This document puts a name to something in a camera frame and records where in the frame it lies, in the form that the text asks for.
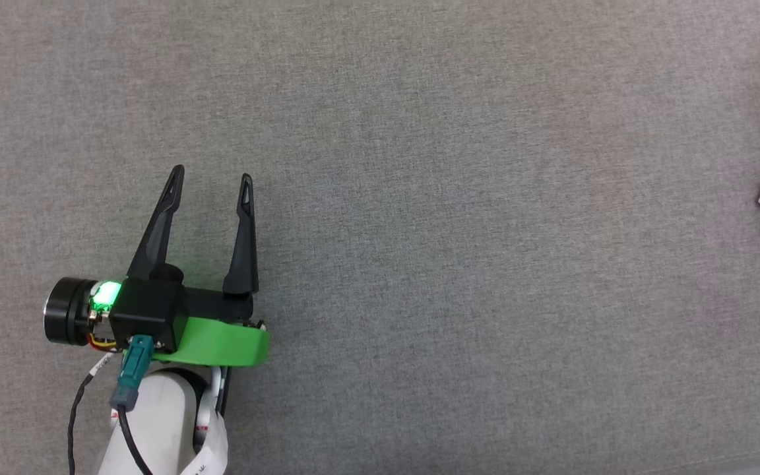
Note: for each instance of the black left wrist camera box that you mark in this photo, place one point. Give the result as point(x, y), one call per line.
point(149, 313)

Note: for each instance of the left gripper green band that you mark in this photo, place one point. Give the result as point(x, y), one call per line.
point(221, 343)

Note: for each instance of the grey fabric sofa cushion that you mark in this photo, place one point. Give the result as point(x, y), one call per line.
point(419, 264)

